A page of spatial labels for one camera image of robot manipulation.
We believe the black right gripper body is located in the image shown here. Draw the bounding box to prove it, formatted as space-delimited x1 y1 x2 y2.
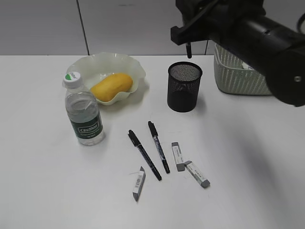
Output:
175 0 266 40

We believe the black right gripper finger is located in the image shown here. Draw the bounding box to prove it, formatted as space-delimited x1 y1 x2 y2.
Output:
170 16 210 45

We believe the black marker pen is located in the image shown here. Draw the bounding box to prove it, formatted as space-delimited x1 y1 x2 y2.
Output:
186 42 192 59
128 130 162 181
148 121 170 174

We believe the waste paper ball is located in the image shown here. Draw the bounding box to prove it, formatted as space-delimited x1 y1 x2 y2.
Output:
242 62 254 71

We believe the yellow mango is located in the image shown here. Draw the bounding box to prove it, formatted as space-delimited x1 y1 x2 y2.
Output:
90 73 133 102

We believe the grey white eraser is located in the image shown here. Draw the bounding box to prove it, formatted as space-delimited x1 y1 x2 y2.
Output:
184 160 211 188
132 167 146 202
171 142 185 172

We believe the clear water bottle green label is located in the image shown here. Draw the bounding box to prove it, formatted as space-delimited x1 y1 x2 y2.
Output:
63 72 104 146

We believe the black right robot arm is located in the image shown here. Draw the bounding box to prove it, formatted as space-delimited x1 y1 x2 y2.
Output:
170 0 305 107

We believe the black mesh pen holder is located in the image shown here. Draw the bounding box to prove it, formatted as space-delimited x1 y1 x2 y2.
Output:
167 62 203 113

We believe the pale green woven basket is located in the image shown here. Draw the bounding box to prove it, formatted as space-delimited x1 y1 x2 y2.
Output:
214 44 271 96

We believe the pale green wavy plate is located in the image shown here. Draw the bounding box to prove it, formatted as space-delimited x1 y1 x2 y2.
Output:
66 52 146 105

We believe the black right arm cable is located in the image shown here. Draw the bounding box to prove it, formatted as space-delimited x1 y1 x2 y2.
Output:
295 11 305 33

